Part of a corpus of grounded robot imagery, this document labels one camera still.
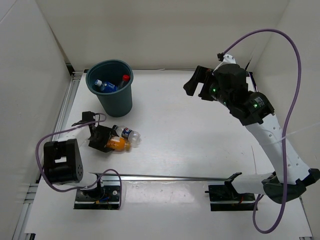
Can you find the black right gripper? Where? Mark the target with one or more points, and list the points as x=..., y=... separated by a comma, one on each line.
x=191, y=86

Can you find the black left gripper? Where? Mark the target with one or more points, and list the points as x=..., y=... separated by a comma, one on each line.
x=107, y=132

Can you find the orange juice bottle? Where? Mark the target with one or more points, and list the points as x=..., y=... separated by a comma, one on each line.
x=119, y=144

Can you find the black cap Pepsi bottle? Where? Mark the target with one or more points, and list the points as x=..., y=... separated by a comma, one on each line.
x=128, y=134

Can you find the blue label water bottle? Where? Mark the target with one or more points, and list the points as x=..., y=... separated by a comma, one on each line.
x=105, y=87

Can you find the red label water bottle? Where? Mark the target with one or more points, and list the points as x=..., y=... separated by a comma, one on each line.
x=125, y=79

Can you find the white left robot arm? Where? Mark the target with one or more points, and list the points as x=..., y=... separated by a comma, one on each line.
x=63, y=169

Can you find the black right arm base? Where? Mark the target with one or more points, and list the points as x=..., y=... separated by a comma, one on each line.
x=224, y=200

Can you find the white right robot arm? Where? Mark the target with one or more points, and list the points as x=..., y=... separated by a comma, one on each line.
x=291, y=176

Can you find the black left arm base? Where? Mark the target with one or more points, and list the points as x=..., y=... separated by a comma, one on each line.
x=106, y=195

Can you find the dark green plastic bin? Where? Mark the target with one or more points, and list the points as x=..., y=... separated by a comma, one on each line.
x=118, y=103

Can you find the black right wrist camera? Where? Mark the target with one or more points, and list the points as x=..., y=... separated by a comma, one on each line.
x=204, y=71

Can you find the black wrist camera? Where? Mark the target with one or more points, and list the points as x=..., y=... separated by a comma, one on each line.
x=87, y=117
x=204, y=71

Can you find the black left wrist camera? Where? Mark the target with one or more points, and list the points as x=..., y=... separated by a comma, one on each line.
x=87, y=117

